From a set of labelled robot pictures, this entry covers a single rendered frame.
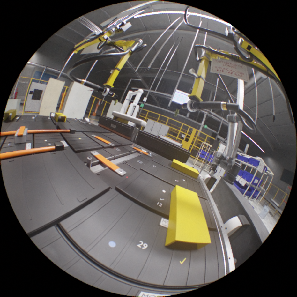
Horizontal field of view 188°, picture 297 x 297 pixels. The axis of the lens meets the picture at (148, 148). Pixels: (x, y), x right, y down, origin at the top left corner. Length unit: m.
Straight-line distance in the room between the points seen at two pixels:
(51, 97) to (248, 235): 5.41
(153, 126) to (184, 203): 9.41
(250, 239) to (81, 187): 1.01
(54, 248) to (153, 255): 0.13
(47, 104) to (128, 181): 4.46
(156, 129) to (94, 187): 9.30
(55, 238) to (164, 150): 0.67
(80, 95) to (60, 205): 4.77
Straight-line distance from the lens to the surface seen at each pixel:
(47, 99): 4.53
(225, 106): 0.50
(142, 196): 0.21
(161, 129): 9.31
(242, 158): 2.99
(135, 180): 0.25
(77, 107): 4.87
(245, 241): 0.98
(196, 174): 0.50
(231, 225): 0.42
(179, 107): 0.76
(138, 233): 0.16
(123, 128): 0.79
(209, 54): 1.03
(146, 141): 0.69
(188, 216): 0.19
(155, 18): 9.93
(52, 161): 0.25
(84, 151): 0.35
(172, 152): 0.65
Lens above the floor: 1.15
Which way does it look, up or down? 12 degrees down
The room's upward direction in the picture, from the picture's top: 22 degrees clockwise
